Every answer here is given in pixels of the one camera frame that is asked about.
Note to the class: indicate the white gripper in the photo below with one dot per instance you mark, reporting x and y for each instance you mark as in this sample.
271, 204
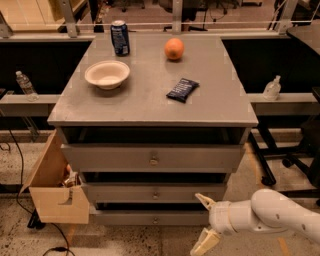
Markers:
219, 216

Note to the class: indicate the grey bottom drawer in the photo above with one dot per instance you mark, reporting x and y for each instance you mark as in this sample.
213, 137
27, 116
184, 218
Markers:
151, 218

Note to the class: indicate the grey drawer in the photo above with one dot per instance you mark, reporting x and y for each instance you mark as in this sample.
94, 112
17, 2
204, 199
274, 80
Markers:
151, 192
113, 158
151, 218

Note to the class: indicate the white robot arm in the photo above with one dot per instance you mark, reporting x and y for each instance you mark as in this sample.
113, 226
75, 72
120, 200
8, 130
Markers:
267, 211

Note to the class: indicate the grey middle drawer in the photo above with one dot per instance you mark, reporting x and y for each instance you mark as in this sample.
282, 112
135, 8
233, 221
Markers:
151, 192

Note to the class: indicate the grey top drawer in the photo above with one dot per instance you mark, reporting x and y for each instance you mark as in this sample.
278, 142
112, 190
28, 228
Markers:
113, 158

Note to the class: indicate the grey drawer cabinet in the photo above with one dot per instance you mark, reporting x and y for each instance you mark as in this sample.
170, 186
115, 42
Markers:
139, 113

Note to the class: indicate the black office chair base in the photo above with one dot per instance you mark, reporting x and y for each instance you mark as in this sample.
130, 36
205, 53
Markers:
305, 156

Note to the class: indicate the dark blue snack bag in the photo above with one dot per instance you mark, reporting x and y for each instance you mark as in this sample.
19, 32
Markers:
182, 90

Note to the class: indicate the items inside cardboard box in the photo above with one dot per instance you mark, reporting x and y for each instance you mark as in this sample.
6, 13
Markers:
70, 177

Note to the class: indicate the clear sanitizer pump bottle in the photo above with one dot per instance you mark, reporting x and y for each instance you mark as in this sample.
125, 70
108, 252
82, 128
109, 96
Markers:
272, 89

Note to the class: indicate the cardboard box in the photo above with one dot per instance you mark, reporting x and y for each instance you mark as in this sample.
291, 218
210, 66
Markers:
55, 203

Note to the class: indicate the orange fruit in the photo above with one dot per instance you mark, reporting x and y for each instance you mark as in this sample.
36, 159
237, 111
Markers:
174, 49

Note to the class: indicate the white paper bowl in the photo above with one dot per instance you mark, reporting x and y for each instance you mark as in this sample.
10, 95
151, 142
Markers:
107, 75

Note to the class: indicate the blue soda can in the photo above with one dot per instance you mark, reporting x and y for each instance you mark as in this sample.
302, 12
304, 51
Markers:
120, 38

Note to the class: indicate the clear water bottle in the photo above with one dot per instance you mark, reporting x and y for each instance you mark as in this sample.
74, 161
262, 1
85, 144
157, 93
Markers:
26, 86

